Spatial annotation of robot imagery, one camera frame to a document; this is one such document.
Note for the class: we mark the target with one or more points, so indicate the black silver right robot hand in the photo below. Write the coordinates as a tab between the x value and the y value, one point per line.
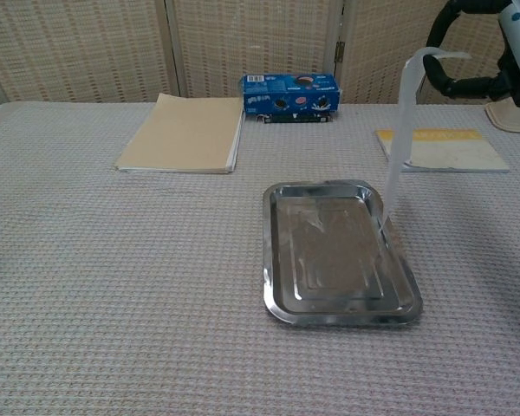
442	84

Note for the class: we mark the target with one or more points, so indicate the white paper sheet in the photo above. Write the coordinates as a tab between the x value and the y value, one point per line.
405	108

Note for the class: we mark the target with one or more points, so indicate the silver metal tray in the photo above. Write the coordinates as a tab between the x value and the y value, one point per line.
329	251

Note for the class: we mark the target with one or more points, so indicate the beige plastic container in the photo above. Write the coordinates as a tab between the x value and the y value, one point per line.
513	117

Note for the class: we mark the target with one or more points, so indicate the metal screen hinge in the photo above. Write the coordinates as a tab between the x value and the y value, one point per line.
339	51

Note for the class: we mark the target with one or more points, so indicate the black packet under cookie box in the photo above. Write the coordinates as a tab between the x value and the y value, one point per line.
299	118

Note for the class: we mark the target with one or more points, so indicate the blue cookie box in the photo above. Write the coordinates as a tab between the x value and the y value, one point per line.
286	93

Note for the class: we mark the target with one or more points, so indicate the woven folding screen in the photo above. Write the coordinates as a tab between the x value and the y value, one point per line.
242	43

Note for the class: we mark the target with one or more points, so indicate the manila paper stack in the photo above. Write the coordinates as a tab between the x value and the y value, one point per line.
186	134

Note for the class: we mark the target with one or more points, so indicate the white woven tablecloth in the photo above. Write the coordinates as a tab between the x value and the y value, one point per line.
112	281

